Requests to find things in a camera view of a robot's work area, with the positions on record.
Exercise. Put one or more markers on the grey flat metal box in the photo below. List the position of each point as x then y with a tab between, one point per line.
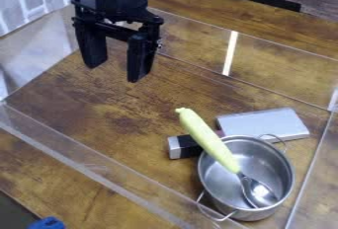
280	122

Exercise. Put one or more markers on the small silver pot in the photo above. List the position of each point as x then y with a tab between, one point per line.
265	163

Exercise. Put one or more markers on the clear acrylic barrier panel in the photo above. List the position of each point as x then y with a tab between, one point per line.
85	135

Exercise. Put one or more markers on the yellow handled metal spoon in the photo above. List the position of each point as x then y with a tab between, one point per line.
219	152

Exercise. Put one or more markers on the blue object at corner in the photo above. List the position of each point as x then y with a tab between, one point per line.
47	223

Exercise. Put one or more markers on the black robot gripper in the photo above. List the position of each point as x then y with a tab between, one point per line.
94	23

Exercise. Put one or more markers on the black and silver block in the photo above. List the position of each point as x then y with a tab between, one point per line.
183	147

